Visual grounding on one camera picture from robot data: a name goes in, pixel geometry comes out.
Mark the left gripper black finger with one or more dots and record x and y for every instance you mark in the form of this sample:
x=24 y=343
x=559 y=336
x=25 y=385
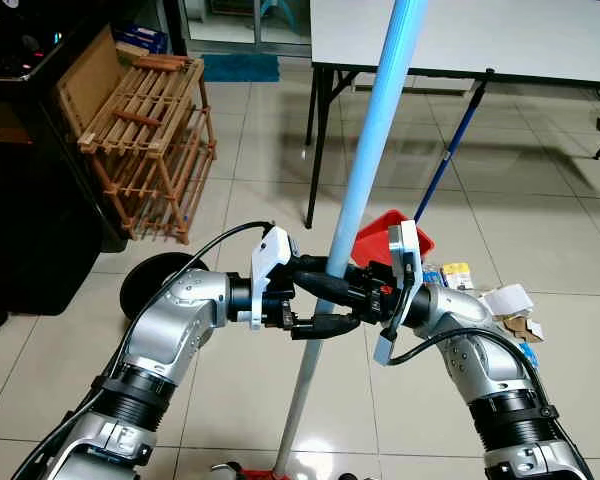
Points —
x=335 y=285
x=325 y=326

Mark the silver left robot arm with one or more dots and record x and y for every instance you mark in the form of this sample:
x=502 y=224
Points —
x=170 y=330

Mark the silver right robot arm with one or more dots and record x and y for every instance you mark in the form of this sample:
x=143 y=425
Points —
x=480 y=370

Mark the teal floor mat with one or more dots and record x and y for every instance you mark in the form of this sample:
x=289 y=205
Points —
x=240 y=67

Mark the colourful blue snack packet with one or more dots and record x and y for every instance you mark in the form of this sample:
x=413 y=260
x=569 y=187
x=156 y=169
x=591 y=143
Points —
x=432 y=275

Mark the black round waste bin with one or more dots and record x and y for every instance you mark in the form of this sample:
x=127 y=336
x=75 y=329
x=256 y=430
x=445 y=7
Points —
x=145 y=285

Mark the robot right leg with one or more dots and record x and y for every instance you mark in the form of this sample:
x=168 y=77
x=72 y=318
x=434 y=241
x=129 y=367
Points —
x=341 y=476

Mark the robot leg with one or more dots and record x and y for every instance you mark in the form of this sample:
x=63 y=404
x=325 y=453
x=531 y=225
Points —
x=226 y=471
x=341 y=476

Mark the brown cardboard scrap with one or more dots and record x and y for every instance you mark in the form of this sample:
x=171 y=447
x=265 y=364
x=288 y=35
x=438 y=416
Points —
x=525 y=329

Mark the light blue plastic packet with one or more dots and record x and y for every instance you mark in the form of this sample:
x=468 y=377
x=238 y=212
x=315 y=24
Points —
x=530 y=353

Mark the robot left leg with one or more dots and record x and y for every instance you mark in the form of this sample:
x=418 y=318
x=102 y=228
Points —
x=226 y=471

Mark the folded wooden slat rack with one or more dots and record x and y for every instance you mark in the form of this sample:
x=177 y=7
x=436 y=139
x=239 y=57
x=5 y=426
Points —
x=145 y=110

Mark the glass sliding door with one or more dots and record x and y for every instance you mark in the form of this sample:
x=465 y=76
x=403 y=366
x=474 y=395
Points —
x=235 y=25

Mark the white table black legs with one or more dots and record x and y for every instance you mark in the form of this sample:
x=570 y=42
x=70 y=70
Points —
x=500 y=35

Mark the blue carton box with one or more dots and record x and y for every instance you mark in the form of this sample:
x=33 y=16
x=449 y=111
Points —
x=142 y=38

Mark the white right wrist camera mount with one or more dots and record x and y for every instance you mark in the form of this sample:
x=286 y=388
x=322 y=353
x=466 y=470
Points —
x=405 y=255

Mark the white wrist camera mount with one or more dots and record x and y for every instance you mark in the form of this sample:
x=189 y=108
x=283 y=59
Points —
x=405 y=255
x=270 y=260

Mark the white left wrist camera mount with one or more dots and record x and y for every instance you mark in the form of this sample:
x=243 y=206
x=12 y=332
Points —
x=270 y=260

